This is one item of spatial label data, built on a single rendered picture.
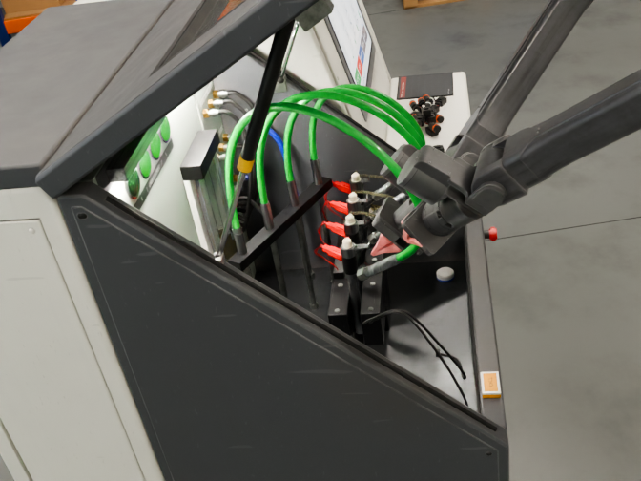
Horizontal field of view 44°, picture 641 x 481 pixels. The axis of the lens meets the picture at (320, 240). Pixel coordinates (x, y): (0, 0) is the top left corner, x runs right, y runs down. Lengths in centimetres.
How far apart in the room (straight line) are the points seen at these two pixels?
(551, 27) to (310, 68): 54
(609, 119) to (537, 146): 9
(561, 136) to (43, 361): 82
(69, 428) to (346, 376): 48
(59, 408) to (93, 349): 16
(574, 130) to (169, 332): 62
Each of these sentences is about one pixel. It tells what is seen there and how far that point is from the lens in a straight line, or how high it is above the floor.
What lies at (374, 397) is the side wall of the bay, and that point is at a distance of 121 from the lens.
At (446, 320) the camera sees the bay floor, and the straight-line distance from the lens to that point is 170.
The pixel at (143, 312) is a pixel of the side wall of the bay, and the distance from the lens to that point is 117.
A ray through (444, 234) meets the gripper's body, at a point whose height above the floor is 126.
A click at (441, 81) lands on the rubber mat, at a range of 237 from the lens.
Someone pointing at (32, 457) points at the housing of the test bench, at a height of 94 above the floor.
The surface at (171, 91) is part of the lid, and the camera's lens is 94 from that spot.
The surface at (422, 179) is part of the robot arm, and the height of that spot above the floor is 138.
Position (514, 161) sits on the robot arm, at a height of 142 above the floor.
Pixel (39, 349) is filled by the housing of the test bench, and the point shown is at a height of 119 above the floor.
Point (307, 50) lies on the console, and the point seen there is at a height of 135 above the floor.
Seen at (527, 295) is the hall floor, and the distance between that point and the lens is 308.
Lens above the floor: 193
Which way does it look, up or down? 34 degrees down
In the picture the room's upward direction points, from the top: 10 degrees counter-clockwise
